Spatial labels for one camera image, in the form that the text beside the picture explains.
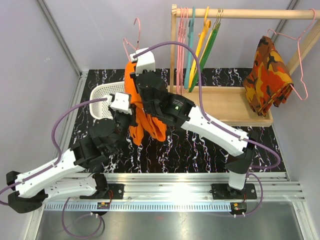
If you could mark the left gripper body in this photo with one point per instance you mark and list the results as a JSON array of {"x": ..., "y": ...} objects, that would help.
[{"x": 122, "y": 122}]

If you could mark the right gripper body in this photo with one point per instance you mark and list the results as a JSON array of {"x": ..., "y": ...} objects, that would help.
[{"x": 155, "y": 72}]

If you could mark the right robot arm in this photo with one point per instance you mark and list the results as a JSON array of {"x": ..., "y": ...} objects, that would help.
[{"x": 156, "y": 109}]

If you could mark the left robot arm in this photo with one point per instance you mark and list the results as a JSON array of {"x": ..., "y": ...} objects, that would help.
[{"x": 34, "y": 188}]

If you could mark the yellow plastic hanger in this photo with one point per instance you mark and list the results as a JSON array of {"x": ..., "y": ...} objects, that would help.
[{"x": 202, "y": 36}]

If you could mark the green plastic hanger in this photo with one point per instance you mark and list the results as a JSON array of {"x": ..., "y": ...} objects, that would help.
[{"x": 205, "y": 55}]

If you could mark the camouflage orange trousers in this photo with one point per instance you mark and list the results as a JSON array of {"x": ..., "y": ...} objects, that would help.
[{"x": 269, "y": 83}]

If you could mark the white perforated plastic basket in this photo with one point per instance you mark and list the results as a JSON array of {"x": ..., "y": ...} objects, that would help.
[{"x": 100, "y": 110}]

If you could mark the wooden clothes rack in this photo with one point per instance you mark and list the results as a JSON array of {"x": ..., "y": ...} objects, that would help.
[{"x": 228, "y": 103}]

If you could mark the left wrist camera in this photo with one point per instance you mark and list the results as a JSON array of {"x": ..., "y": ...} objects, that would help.
[{"x": 120, "y": 102}]

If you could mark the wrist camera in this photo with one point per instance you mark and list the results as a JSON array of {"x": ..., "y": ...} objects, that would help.
[
  {"x": 120, "y": 102},
  {"x": 144, "y": 62}
]

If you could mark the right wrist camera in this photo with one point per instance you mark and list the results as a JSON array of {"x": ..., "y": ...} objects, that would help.
[{"x": 144, "y": 62}]

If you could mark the aluminium corner frame post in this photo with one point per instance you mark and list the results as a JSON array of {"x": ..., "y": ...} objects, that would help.
[{"x": 77, "y": 93}]

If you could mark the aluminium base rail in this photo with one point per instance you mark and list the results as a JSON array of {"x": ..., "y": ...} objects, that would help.
[{"x": 182, "y": 192}]

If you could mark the pink wire hangers bunch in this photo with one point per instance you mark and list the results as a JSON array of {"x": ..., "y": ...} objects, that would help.
[{"x": 180, "y": 50}]

